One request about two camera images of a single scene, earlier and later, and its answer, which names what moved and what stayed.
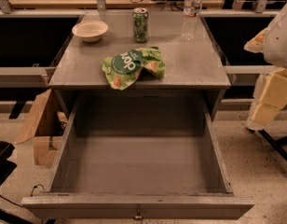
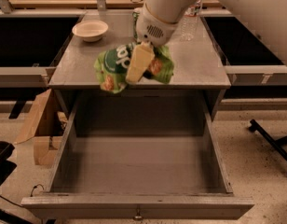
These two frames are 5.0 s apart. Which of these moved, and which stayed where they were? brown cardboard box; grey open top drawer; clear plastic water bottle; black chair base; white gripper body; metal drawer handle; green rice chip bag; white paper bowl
Moved: green rice chip bag; white gripper body
Stayed: brown cardboard box; metal drawer handle; grey open top drawer; clear plastic water bottle; black chair base; white paper bowl
